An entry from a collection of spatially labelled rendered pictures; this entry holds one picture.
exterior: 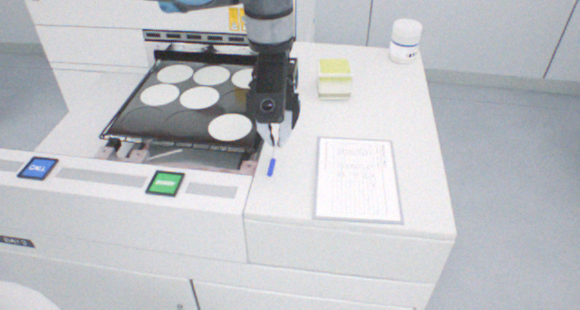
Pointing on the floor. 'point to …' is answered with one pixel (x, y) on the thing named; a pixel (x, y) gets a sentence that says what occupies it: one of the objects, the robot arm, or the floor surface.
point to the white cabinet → (188, 280)
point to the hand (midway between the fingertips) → (275, 143)
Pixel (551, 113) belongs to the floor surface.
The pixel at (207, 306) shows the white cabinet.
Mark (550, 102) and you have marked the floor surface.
